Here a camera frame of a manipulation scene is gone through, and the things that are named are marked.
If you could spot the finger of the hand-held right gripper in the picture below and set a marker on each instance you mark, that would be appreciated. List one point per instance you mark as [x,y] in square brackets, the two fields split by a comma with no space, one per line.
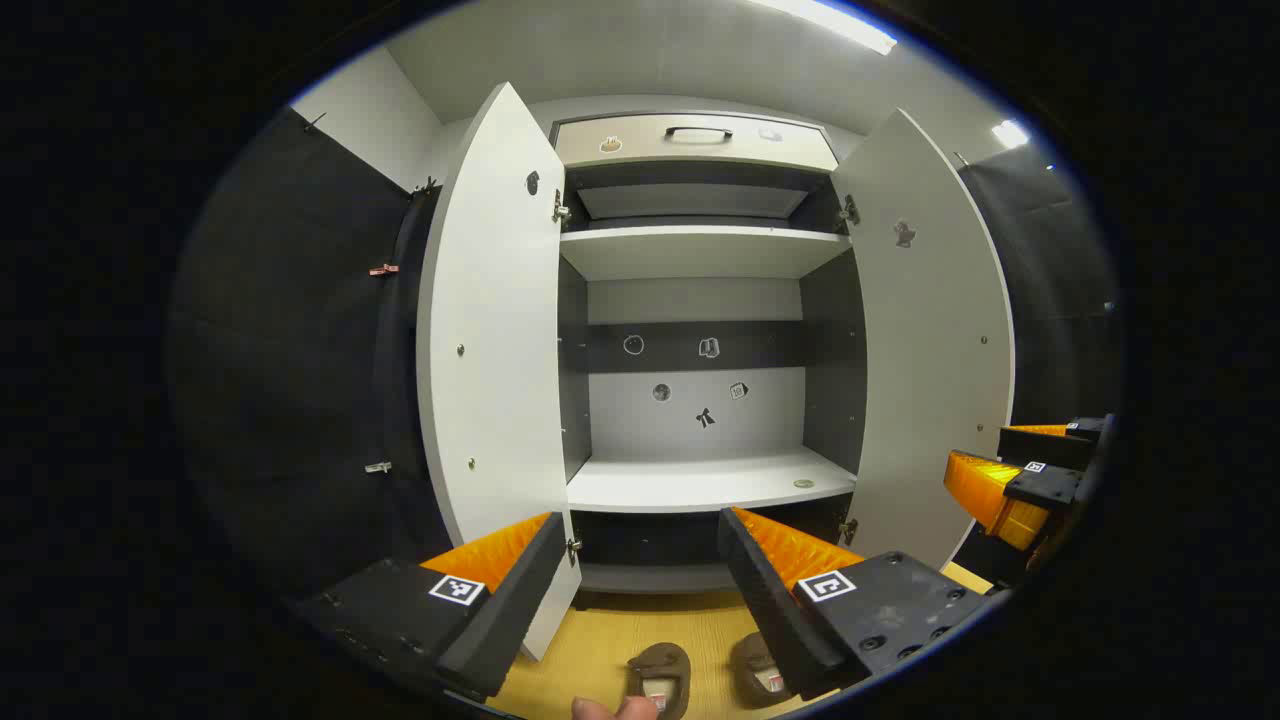
[1045,445]
[1045,485]

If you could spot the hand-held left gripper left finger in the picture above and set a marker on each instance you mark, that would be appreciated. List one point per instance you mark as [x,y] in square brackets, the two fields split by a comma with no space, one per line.
[510,610]

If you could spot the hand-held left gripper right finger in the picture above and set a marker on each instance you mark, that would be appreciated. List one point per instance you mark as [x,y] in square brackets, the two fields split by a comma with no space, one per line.
[775,610]

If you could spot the brown plush shoe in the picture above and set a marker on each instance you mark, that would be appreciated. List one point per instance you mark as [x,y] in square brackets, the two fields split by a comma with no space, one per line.
[660,662]
[750,660]

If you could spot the white cabinet door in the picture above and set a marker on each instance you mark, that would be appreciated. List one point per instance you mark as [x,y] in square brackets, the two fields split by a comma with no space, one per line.
[930,400]
[490,350]

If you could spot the white shoe cabinet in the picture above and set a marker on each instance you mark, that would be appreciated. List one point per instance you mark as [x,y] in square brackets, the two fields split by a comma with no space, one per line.
[700,485]

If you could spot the white cabinet shelf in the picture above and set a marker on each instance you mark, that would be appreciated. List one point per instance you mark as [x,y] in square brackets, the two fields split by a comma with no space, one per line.
[700,252]
[690,485]

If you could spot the white cabinet drawer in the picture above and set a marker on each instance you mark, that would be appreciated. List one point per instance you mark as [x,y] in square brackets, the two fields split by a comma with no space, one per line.
[730,153]

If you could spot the small ceiling light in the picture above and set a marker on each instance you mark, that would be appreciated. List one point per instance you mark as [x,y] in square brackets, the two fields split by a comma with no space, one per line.
[1010,134]

